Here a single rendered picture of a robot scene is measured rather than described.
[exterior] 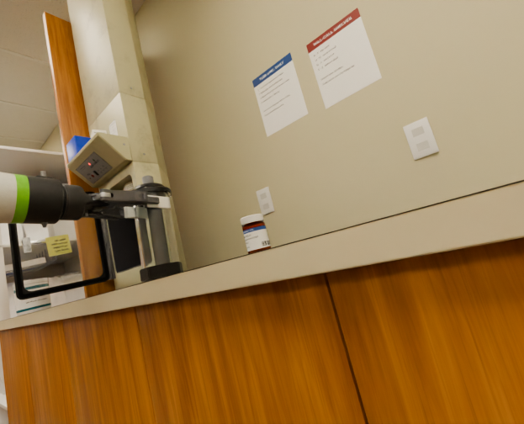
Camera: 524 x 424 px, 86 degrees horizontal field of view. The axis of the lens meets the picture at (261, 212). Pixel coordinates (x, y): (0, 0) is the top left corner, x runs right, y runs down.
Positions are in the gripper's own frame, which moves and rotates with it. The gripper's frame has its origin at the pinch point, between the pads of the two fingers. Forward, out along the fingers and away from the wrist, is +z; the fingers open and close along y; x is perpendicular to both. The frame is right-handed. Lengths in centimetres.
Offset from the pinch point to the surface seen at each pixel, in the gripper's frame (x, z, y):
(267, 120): -41, 56, -6
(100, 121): -56, 11, 51
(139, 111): -53, 19, 32
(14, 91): -153, 7, 185
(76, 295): 12, 35, 161
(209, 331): 29.6, -8.2, -26.7
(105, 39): -86, 9, 35
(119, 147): -34.2, 9.1, 31.6
